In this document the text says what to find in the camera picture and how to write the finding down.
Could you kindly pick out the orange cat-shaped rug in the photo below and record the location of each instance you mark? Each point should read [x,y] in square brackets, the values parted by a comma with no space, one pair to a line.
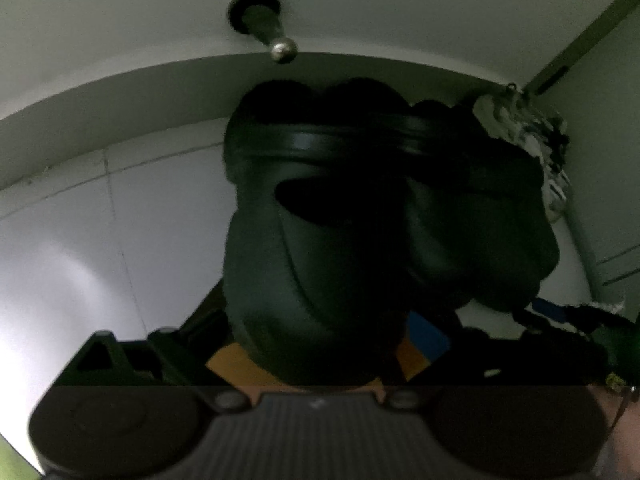
[235,367]

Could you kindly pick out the black rubber clog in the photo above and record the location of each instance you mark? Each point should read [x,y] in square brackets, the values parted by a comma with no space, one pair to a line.
[310,280]
[480,250]

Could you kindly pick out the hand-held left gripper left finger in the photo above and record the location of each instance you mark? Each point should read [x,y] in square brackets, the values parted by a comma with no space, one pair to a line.
[165,345]

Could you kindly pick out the person's right forearm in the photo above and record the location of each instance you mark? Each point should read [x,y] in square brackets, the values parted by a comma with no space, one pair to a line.
[625,435]

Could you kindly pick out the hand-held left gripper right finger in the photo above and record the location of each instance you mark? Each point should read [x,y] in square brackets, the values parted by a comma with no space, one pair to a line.
[427,335]

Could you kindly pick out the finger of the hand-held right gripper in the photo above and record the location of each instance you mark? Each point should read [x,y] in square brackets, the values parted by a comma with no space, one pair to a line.
[550,308]

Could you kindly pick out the grey-green cabinet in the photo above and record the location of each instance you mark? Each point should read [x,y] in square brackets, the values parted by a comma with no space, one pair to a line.
[600,160]

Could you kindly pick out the black door stopper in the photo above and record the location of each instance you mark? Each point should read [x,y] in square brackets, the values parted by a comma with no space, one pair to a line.
[260,15]

